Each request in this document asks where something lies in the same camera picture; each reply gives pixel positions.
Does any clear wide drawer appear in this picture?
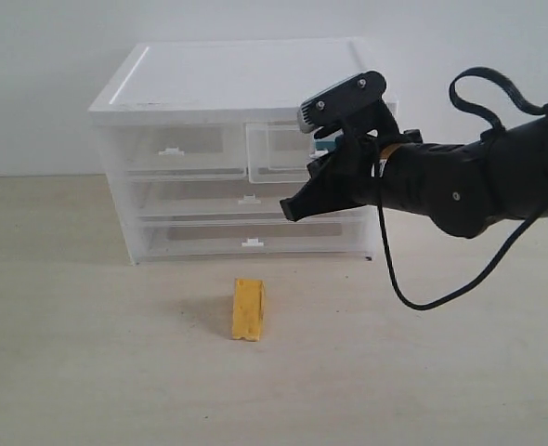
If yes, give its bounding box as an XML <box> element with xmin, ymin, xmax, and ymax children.
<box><xmin>143</xmin><ymin>218</ymin><xmax>375</xmax><ymax>257</ymax></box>
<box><xmin>124</xmin><ymin>175</ymin><xmax>363</xmax><ymax>219</ymax></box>

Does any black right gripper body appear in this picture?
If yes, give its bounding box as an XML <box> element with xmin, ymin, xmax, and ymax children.
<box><xmin>307</xmin><ymin>102</ymin><xmax>423</xmax><ymax>209</ymax></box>

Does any clear middle wide drawer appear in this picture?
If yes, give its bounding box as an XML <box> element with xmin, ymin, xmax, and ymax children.
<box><xmin>124</xmin><ymin>175</ymin><xmax>363</xmax><ymax>219</ymax></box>

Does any white plastic drawer cabinet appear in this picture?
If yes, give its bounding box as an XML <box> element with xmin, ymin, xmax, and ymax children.
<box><xmin>88</xmin><ymin>36</ymin><xmax>378</xmax><ymax>264</ymax></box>

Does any yellow cheese block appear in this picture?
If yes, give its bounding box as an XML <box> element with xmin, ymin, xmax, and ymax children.
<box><xmin>231</xmin><ymin>278</ymin><xmax>266</xmax><ymax>342</ymax></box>

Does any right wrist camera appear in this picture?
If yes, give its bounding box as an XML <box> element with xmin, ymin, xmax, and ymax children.
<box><xmin>297</xmin><ymin>71</ymin><xmax>387</xmax><ymax>134</ymax></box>

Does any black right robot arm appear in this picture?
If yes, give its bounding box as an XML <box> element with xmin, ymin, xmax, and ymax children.
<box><xmin>281</xmin><ymin>105</ymin><xmax>548</xmax><ymax>239</ymax></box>

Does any clear bottom wide drawer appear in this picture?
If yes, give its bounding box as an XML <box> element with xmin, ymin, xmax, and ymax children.
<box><xmin>143</xmin><ymin>218</ymin><xmax>375</xmax><ymax>257</ymax></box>

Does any white bottle teal label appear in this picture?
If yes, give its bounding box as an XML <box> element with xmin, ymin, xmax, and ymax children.
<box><xmin>310</xmin><ymin>134</ymin><xmax>342</xmax><ymax>159</ymax></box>

